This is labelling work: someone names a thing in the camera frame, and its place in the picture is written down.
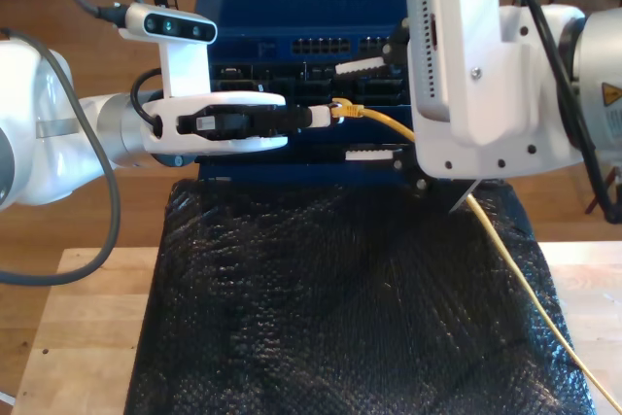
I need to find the yellow network cable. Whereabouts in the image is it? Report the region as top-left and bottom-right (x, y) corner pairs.
(329, 97), (622, 415)

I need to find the black rack tray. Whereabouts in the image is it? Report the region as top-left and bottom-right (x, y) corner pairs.
(193, 130), (419, 166)

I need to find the black rack server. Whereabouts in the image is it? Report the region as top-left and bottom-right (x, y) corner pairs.
(208, 60), (414, 108)

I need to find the black bubble mat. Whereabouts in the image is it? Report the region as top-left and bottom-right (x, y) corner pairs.
(123, 176), (597, 415)

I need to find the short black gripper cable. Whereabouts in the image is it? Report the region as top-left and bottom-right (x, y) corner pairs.
(129, 68), (166, 137)

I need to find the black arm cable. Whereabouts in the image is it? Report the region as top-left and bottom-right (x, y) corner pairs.
(522, 0), (622, 225)

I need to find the blue rack base plate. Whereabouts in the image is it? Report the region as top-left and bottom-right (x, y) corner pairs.
(196, 160), (424, 188)

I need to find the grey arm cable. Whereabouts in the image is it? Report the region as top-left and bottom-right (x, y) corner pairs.
(0, 0), (145, 288)

